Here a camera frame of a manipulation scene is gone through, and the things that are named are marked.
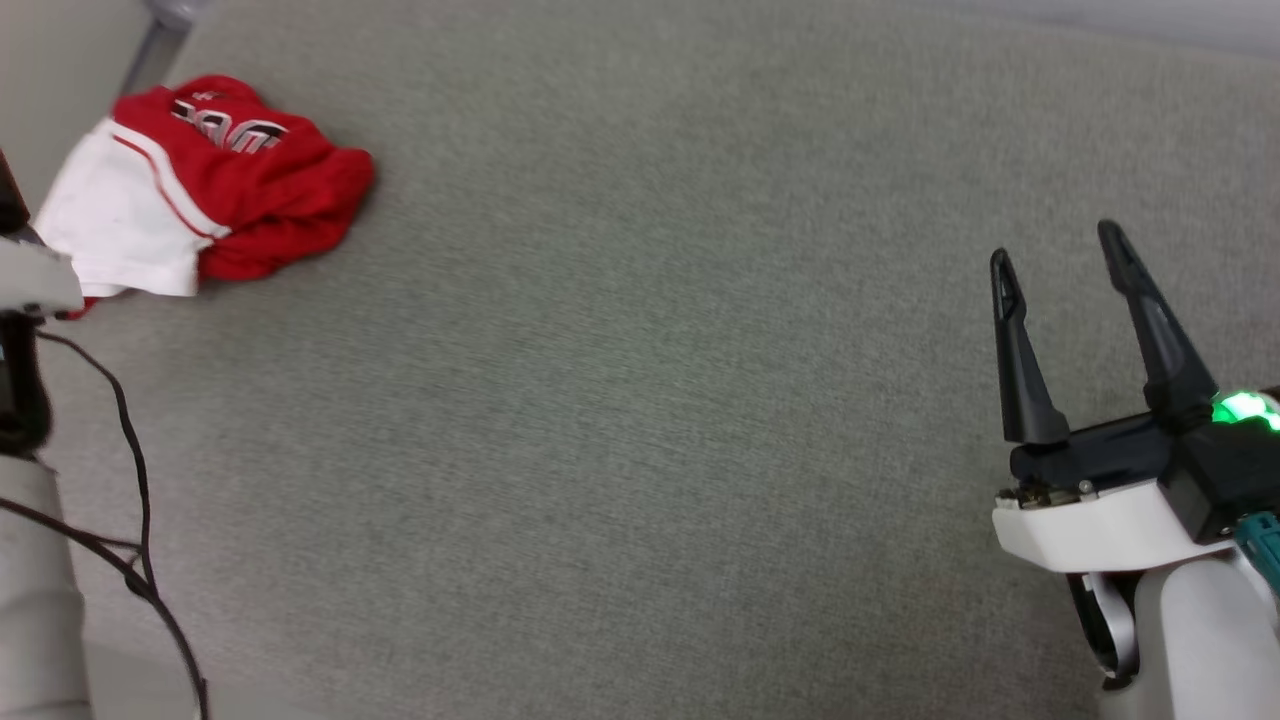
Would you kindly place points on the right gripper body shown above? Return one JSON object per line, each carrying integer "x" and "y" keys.
{"x": 1090, "y": 522}

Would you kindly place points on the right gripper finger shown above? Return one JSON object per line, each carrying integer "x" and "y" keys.
{"x": 1022, "y": 390}
{"x": 1165, "y": 360}

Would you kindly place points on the red white Bulls jersey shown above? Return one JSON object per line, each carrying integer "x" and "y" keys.
{"x": 260, "y": 190}

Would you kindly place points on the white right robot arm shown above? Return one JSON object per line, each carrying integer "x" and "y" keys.
{"x": 1210, "y": 640}

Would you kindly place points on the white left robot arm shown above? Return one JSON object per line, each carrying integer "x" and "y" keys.
{"x": 30, "y": 600}

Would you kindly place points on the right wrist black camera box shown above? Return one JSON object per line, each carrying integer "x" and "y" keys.
{"x": 1225, "y": 480}

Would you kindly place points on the grey metal pipe frame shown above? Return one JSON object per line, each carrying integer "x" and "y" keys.
{"x": 155, "y": 45}

